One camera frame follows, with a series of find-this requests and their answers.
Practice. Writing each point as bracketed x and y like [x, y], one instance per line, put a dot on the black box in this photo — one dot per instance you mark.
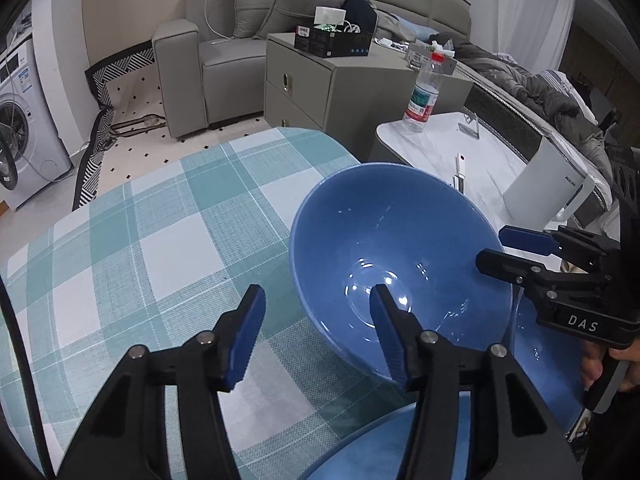
[330, 45]

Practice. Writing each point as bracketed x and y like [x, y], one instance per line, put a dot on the black white patterned rug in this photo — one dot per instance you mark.
[95, 160]

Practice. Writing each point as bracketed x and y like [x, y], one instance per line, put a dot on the grey blanket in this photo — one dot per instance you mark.
[530, 95]

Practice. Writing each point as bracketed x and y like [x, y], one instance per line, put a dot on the white marble side table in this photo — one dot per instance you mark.
[440, 145]

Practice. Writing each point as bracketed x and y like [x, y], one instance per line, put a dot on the plastic water bottle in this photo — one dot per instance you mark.
[422, 100]

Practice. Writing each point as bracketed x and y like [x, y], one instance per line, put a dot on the teal checkered tablecloth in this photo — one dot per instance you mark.
[150, 260]

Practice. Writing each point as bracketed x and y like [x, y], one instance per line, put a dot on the white tissue box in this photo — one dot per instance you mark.
[330, 15]

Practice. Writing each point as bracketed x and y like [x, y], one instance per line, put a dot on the dark bag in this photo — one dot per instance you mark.
[360, 10]

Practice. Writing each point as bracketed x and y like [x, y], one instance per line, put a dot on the white electric kettle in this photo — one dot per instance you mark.
[540, 185]

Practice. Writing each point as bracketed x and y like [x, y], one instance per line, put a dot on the white curtain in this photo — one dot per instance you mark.
[560, 0]

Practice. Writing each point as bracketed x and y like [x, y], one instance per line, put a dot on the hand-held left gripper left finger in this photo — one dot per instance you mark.
[245, 340]

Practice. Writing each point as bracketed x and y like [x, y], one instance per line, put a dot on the small grey cushion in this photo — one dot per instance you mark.
[255, 5]

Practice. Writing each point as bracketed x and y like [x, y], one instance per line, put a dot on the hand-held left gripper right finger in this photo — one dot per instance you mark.
[390, 340]

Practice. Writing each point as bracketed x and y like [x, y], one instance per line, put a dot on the person's right hand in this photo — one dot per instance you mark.
[592, 370]

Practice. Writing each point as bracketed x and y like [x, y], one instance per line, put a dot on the grey bedside cabinet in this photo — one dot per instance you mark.
[300, 85]

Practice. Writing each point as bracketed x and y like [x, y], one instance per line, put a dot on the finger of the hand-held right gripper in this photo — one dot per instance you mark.
[522, 239]
[505, 262]

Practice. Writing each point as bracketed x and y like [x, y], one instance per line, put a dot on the grey sofa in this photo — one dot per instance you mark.
[185, 85]

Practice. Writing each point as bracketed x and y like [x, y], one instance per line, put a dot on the small metal stand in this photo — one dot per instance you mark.
[470, 127]

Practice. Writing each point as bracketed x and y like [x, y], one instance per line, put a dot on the white washing machine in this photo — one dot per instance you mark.
[30, 135]

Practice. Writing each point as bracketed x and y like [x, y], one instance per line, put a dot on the large grey cushion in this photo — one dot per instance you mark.
[305, 5]

